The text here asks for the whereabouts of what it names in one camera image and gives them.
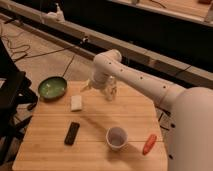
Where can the white device on rail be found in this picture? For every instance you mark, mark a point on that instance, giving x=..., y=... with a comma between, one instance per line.
x=58, y=15

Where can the green bowl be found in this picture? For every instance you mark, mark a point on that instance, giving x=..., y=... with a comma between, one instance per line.
x=52, y=88

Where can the orange carrot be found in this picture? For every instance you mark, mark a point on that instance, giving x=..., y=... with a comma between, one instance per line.
x=149, y=144

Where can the black remote control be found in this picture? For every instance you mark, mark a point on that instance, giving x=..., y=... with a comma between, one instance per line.
x=72, y=133

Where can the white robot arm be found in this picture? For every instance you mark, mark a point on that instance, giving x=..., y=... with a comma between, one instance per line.
x=191, y=131

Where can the white slim can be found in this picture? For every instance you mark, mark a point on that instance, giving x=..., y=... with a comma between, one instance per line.
x=111, y=88

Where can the grey metal rail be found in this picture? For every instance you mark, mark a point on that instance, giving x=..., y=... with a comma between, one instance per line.
x=170, y=45

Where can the white sponge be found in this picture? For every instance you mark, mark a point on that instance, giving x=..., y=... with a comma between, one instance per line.
x=76, y=103

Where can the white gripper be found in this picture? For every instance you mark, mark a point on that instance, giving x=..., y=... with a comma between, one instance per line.
x=97, y=82

